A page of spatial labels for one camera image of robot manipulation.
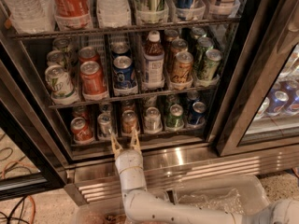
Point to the green white can middle front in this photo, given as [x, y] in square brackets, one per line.
[63, 92]

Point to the red can bottom shelf front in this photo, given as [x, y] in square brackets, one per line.
[81, 130]

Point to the white can bottom shelf front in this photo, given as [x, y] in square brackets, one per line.
[152, 120]

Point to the red can middle shelf rear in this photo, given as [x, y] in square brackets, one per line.
[87, 54]

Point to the blue can shelf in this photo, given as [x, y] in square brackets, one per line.
[120, 49]
[196, 114]

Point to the green can middle right front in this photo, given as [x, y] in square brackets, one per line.
[209, 65]

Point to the clear water bottle top left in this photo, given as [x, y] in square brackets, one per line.
[32, 16]

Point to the brown tea bottle white label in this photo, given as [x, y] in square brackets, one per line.
[153, 61]

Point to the blue pepsi can middle front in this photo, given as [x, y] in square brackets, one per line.
[124, 79]

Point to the blue can middle shelf rear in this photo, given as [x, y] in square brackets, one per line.
[120, 49]

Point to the left clear plastic bin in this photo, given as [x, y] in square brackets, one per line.
[109, 211]

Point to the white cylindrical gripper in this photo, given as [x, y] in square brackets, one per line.
[129, 160]

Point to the red can shelf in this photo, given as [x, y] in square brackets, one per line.
[93, 81]
[87, 54]
[81, 130]

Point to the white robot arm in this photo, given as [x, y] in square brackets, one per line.
[140, 205]

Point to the red can middle shelf front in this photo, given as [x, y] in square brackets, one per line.
[93, 81]

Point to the right clear plastic bin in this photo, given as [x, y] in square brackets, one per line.
[221, 200]

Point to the white label bottle top shelf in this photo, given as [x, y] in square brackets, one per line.
[113, 13]

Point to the orange soda can front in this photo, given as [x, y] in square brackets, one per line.
[129, 121]

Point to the red cola bottle top shelf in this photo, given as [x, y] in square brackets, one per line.
[73, 14]

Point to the green can bottom shelf front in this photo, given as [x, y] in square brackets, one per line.
[174, 118]

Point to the silver can bottom shelf front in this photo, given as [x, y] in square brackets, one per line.
[106, 126]

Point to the orange can bottom shelf rear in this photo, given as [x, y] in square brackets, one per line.
[128, 105]

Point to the blue can bottom shelf front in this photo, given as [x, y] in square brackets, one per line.
[196, 114]

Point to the brown root beer can front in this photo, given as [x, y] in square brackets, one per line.
[180, 75]

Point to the clear plastic bin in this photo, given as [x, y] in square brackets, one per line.
[221, 200]
[109, 211]

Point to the fridge glass door right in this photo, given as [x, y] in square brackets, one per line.
[253, 125]

